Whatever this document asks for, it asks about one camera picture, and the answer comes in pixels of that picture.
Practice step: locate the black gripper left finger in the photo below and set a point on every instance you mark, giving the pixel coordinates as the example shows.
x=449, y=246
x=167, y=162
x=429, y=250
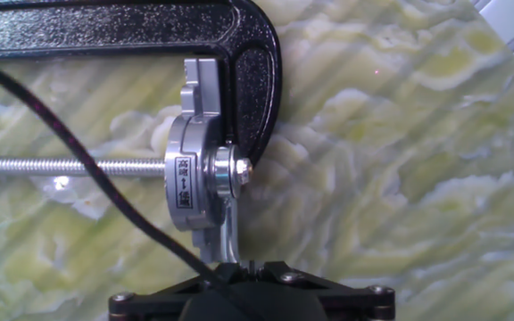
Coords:
x=150, y=305

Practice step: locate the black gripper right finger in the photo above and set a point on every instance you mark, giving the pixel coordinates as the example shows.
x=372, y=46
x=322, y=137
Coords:
x=355, y=305

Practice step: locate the silver metal lever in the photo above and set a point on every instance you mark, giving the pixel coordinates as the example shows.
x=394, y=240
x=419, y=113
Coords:
x=226, y=236

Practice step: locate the green marble pattern mat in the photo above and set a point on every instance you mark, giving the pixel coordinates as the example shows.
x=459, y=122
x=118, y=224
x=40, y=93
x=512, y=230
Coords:
x=395, y=178

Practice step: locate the black metal C-clamp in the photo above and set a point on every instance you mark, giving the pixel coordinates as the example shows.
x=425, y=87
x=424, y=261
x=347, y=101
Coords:
x=25, y=167

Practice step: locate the black cast C-clamp frame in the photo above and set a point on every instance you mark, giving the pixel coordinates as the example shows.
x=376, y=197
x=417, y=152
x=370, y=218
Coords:
x=105, y=27

